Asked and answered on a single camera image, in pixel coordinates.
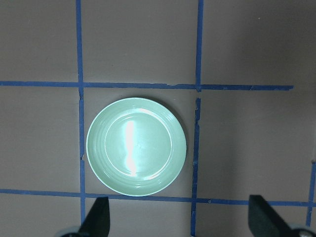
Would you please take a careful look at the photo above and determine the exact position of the green plate near left arm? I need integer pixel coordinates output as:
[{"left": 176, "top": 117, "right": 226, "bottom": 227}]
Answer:
[{"left": 86, "top": 97, "right": 187, "bottom": 197}]

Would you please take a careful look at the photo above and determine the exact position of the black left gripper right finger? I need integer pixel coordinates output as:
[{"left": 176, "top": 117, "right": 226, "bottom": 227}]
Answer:
[{"left": 248, "top": 195, "right": 304, "bottom": 237}]

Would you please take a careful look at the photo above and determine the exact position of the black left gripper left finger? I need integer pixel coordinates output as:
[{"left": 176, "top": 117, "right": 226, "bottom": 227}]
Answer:
[{"left": 79, "top": 197, "right": 110, "bottom": 237}]

